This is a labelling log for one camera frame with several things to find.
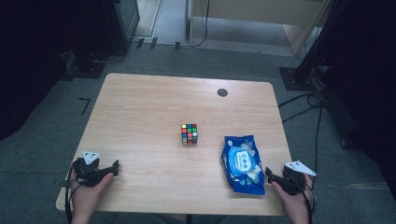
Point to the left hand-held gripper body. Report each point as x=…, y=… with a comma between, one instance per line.
x=88, y=172

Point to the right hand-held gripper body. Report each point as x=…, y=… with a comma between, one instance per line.
x=292, y=183

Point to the blue snack packet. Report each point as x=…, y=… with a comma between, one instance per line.
x=243, y=163

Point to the multicoloured puzzle cube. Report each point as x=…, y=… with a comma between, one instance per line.
x=189, y=133

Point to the person's right hand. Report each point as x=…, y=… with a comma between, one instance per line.
x=297, y=205

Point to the person's left hand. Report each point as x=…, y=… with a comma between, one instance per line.
x=85, y=199

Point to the black angled floor tape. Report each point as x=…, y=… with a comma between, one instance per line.
x=85, y=104

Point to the person's dark trousers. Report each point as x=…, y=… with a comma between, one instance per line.
x=218, y=219

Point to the grey round table grommet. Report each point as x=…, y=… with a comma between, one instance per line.
x=222, y=92

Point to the black flat stand base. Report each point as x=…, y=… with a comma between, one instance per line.
x=84, y=68
x=294, y=79

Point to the short black floor tape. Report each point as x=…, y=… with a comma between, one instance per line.
x=140, y=42
x=153, y=43
x=177, y=45

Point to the black curtain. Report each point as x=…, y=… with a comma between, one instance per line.
x=361, y=77
x=34, y=56

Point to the dark glass cabinet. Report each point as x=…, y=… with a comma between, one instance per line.
x=124, y=21

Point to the light wooden desk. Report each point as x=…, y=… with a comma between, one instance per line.
x=261, y=12

